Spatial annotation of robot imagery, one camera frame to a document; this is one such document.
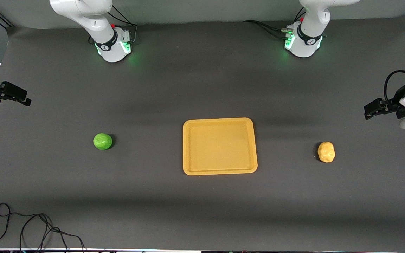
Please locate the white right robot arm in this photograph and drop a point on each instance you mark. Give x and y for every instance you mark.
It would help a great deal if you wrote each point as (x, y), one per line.
(113, 42)

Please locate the green apple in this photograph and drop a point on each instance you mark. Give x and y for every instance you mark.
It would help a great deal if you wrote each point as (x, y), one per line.
(102, 141)

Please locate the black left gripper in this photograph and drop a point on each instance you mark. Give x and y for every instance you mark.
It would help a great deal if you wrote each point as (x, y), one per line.
(394, 105)

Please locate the yellow potato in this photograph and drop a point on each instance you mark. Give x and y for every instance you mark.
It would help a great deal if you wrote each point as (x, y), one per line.
(326, 152)

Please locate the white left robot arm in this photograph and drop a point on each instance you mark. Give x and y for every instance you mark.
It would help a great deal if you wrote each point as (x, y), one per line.
(308, 45)

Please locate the yellow plastic tray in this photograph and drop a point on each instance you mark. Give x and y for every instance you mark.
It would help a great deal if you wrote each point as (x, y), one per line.
(220, 147)

